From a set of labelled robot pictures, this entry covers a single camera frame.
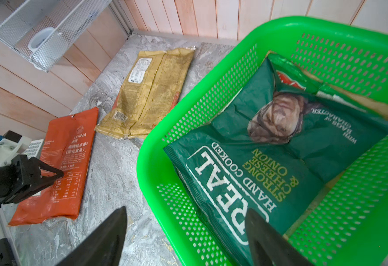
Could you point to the white calculator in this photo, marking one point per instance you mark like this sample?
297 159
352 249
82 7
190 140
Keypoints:
34 149

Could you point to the tan Salty chips bag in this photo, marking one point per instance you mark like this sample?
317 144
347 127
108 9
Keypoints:
358 102

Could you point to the white tape roll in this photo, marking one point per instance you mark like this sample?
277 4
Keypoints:
48 39

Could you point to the dark green REAL chip bag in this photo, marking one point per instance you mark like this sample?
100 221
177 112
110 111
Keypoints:
273 148

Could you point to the green plastic basket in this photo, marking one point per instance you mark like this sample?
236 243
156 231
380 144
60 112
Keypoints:
347 224

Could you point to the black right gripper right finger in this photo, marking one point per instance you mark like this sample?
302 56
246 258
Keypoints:
267 246

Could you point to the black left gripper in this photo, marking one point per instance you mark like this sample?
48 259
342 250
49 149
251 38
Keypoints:
25 177

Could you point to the red chip bag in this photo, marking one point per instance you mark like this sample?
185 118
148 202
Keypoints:
67 147

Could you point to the gold chip bag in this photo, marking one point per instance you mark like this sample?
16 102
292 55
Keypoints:
149 92

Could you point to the white wire wall rack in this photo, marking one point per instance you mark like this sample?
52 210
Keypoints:
21 20

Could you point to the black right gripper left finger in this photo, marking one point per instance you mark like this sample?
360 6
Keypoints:
104 246

